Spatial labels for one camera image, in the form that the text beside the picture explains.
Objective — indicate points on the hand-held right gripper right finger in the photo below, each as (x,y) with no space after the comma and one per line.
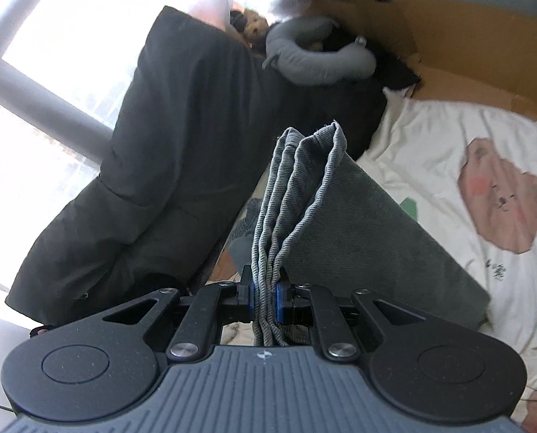
(280,302)

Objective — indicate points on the small teddy bear toy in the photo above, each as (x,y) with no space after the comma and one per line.
(252,27)

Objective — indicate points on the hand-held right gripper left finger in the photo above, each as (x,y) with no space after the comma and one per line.
(250,300)

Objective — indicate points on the bear printed bedsheet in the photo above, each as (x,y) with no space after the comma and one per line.
(431,144)

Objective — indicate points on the blue denim pants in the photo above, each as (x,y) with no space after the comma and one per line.
(363,234)

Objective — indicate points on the black cloth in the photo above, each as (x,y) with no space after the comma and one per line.
(399,74)

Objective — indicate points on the grey neck pillow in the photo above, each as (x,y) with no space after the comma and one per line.
(304,61)

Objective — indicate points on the flattened cardboard box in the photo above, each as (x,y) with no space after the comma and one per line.
(476,45)

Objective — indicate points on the charcoal cushion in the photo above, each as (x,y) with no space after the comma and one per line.
(340,112)

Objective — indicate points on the dark grey pillow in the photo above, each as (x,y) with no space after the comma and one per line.
(160,144)

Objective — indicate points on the white window frame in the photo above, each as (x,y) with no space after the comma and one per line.
(38,81)

